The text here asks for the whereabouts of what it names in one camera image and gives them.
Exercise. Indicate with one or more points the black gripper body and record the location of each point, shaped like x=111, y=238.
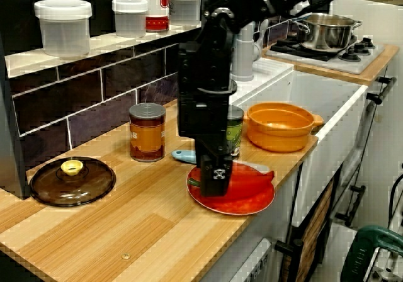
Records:
x=211, y=121

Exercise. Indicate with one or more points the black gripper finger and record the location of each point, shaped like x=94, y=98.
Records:
x=217, y=184

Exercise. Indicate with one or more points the green peas can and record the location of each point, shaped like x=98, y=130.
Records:
x=236, y=131

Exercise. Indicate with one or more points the red toy pepper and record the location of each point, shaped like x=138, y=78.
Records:
x=252, y=184

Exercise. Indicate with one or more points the brown beans can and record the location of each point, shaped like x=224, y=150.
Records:
x=146, y=137

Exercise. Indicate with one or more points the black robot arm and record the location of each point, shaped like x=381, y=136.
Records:
x=220, y=42

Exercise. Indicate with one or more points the red round plate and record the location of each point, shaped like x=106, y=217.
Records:
x=239, y=208

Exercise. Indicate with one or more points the grey toy faucet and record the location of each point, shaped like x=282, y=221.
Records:
x=242, y=65

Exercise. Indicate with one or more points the orange plastic pot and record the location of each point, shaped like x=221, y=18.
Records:
x=277, y=137

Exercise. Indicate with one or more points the grey dispenser panel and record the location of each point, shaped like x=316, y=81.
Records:
x=252, y=263

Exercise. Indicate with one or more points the dark framed wood panel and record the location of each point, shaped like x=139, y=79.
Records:
x=315, y=231

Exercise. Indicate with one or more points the white toy sink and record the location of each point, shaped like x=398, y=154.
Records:
x=315, y=87

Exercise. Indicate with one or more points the medium clear white-lidded container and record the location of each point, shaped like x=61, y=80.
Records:
x=187, y=8

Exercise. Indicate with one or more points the brass screw head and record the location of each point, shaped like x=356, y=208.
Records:
x=126, y=256

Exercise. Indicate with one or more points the tomato print jar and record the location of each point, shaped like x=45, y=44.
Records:
x=154, y=11

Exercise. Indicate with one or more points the brown glass lid yellow knob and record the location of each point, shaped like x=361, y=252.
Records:
x=88, y=184

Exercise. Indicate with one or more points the small printed white-lidded container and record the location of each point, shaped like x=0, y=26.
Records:
x=129, y=17

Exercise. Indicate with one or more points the stainless steel pot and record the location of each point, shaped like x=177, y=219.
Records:
x=327, y=33

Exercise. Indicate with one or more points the toy stove hob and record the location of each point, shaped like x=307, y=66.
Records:
x=362, y=65

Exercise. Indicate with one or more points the green clamp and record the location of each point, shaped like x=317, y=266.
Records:
x=365, y=250

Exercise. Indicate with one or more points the large clear white-lidded container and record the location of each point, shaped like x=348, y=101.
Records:
x=63, y=30

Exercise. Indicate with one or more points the silver aluminium frame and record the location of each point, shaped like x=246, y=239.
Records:
x=384, y=269

